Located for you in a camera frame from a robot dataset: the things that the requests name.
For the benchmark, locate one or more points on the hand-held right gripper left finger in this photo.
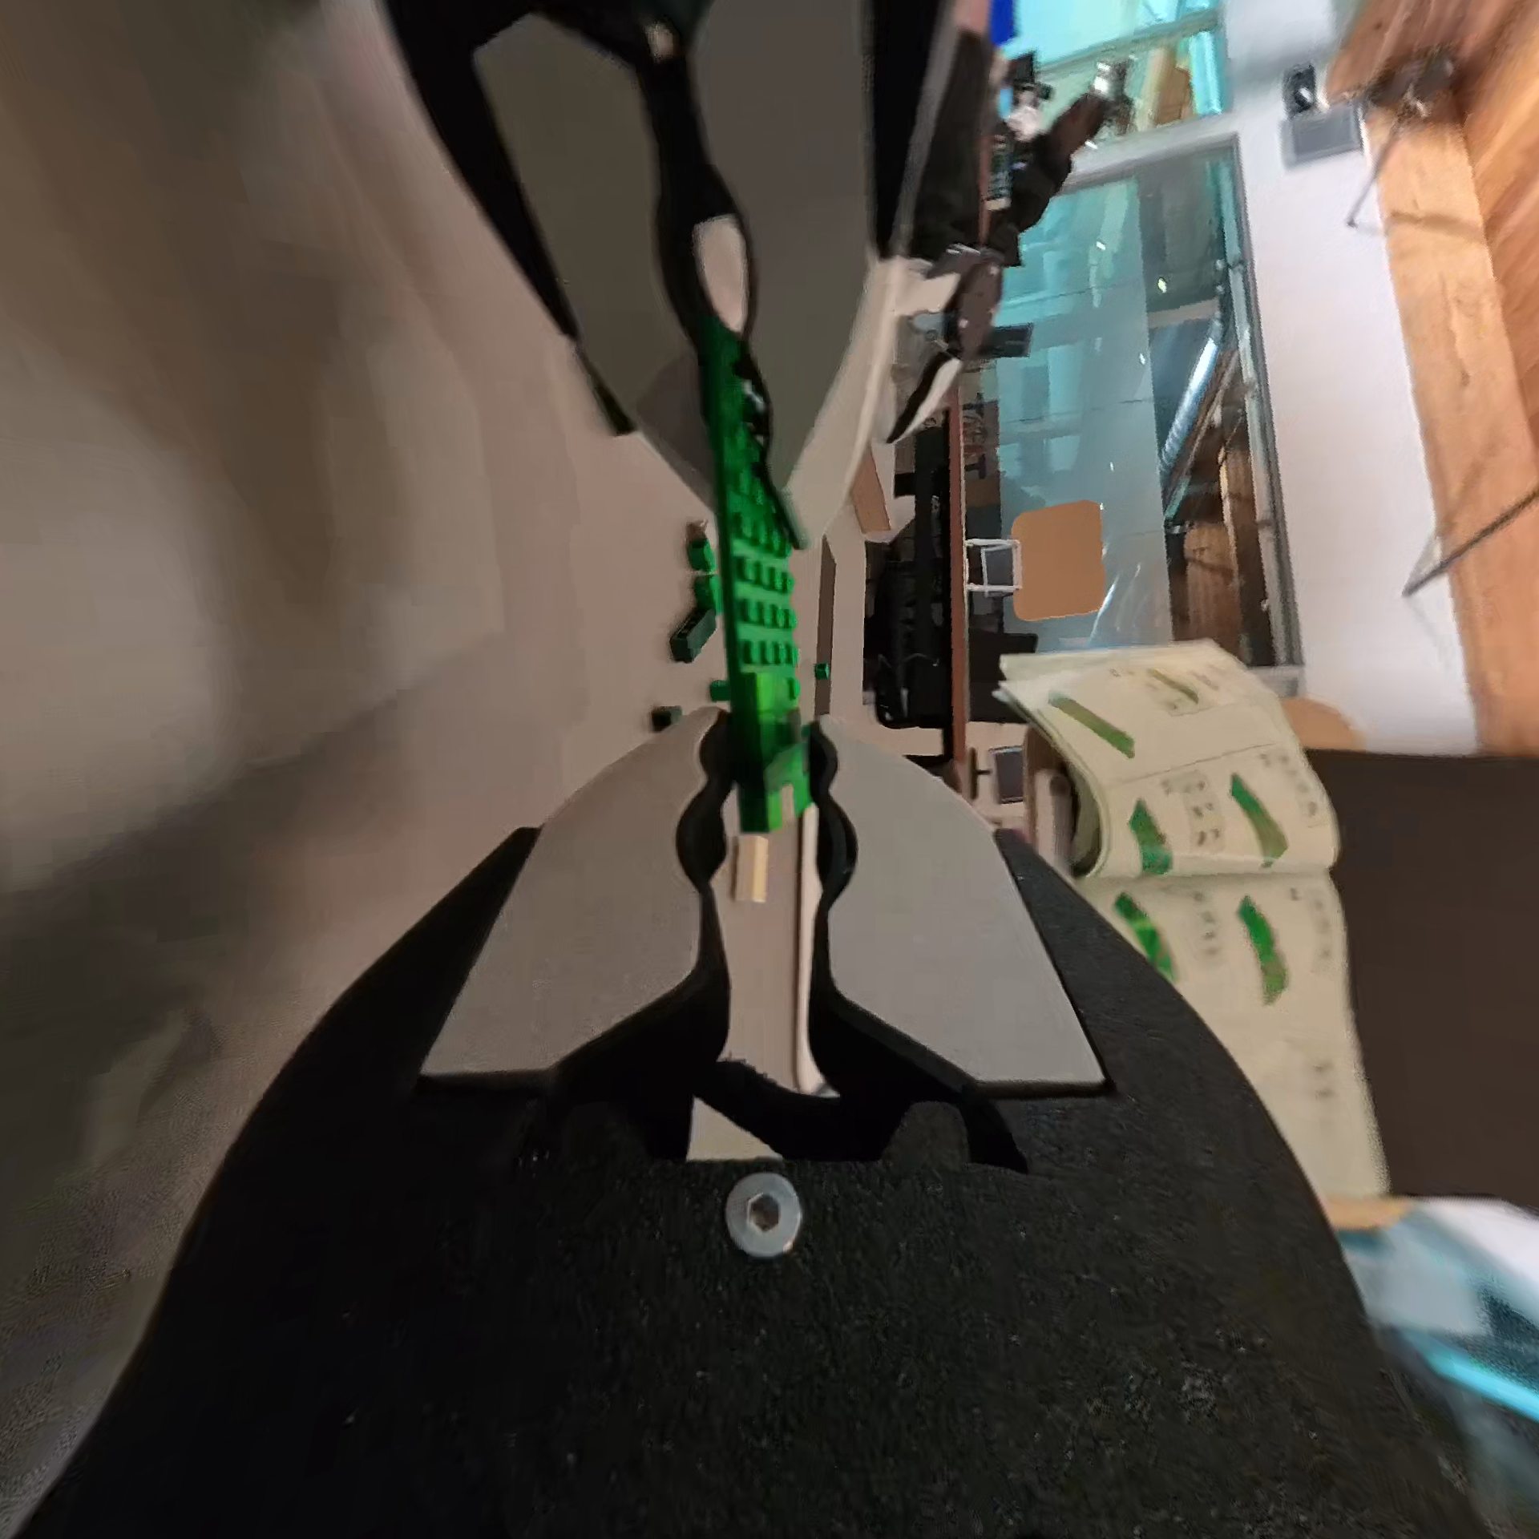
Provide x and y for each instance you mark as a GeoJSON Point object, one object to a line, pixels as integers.
{"type": "Point", "coordinates": [590, 936]}

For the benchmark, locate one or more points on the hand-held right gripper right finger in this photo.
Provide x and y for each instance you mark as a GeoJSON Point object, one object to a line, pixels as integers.
{"type": "Point", "coordinates": [963, 964]}

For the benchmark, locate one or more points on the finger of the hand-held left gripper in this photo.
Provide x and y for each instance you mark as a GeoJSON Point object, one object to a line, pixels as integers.
{"type": "Point", "coordinates": [573, 218]}
{"type": "Point", "coordinates": [818, 144]}

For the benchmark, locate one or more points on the cream toy brick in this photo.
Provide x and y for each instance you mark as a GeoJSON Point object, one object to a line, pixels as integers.
{"type": "Point", "coordinates": [756, 868]}

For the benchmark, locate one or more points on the green toy brick plate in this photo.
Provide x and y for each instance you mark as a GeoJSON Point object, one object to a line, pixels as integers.
{"type": "Point", "coordinates": [760, 599]}

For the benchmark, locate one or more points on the grey desk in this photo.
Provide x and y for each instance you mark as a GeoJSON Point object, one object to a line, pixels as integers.
{"type": "Point", "coordinates": [237, 478]}

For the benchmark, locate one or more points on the open instruction booklet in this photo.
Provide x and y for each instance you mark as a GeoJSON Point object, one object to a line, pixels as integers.
{"type": "Point", "coordinates": [1206, 748]}

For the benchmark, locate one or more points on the scattered small green bricks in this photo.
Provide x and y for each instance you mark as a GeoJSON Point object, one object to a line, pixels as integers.
{"type": "Point", "coordinates": [694, 554]}

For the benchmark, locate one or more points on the glass partition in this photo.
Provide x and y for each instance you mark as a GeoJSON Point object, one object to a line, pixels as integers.
{"type": "Point", "coordinates": [1117, 358]}

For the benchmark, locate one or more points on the tan rounded board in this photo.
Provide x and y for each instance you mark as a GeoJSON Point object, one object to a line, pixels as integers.
{"type": "Point", "coordinates": [1056, 560]}

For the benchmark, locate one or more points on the dark brown panel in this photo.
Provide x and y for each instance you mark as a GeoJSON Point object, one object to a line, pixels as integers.
{"type": "Point", "coordinates": [1429, 964]}

